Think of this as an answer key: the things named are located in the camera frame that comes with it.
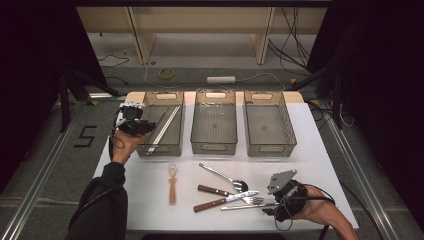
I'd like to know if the aluminium floor rail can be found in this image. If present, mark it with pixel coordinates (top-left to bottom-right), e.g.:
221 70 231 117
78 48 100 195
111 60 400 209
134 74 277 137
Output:
319 106 401 240
0 99 88 240

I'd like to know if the black metal stand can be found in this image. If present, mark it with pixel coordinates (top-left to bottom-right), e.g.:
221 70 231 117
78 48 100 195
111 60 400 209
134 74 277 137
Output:
59 70 122 133
289 62 345 130

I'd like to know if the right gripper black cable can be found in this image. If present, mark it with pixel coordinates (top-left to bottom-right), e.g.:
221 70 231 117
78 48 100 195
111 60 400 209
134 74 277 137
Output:
273 183 336 240

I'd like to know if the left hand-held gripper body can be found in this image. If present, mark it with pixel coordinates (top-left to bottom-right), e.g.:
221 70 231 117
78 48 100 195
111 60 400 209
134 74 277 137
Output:
114 102 148 135

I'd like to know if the white chopstick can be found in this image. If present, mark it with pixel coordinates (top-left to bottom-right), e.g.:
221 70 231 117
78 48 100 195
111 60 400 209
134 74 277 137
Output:
145 106 181 155
147 105 182 154

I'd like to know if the person's right hand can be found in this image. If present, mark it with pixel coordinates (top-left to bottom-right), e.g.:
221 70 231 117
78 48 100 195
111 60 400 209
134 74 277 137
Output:
294 185 338 223

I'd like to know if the wooden shelf unit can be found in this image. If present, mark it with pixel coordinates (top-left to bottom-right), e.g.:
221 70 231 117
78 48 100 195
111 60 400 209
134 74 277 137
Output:
75 5 329 66

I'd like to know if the yellow tape roll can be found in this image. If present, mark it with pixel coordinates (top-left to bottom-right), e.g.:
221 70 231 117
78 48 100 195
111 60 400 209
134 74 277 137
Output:
157 67 176 81

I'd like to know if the white power strip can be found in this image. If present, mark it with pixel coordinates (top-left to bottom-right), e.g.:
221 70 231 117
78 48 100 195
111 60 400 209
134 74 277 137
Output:
206 75 237 84

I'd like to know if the black floor cable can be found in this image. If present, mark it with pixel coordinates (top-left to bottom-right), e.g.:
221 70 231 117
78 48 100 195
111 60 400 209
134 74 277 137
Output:
339 180 385 240

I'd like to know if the person's left hand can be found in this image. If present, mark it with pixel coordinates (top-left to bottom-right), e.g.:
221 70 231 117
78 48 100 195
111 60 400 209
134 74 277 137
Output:
111 129 148 165

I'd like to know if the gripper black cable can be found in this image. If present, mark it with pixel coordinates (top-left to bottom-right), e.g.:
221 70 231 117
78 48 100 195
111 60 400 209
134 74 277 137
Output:
273 183 336 240
68 131 126 231

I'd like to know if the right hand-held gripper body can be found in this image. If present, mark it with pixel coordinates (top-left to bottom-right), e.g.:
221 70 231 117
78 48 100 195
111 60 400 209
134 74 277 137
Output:
267 169 309 224

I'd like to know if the metal spoon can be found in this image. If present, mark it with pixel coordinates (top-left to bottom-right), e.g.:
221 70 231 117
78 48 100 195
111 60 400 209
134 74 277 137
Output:
198 162 250 194

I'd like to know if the wooden spoon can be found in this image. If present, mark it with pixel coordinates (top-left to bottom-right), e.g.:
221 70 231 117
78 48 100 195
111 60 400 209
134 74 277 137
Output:
167 162 179 206

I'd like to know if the grey transparent plastic bin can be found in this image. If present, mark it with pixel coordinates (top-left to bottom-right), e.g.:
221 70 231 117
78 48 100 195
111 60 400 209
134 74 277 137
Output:
189 89 239 156
132 90 185 158
243 90 298 158

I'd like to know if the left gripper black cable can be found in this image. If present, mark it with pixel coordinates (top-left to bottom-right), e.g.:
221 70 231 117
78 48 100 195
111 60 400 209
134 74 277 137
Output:
68 131 126 231

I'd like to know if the wood-handled fork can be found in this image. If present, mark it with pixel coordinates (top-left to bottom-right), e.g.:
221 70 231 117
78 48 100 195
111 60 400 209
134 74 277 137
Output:
197 184 265 206

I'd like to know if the black curtain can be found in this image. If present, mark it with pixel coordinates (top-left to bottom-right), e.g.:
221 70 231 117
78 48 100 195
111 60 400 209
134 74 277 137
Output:
0 0 108 191
305 0 424 234

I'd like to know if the bundle of black cables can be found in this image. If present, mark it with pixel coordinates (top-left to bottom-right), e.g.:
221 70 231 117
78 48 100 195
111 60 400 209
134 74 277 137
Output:
268 7 313 73

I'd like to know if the thin black cable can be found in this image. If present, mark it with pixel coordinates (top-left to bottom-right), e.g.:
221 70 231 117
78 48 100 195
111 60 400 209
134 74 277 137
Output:
97 53 131 68

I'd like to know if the wooden-handled fork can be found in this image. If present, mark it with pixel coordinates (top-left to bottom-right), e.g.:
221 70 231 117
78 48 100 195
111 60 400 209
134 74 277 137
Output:
193 190 260 213

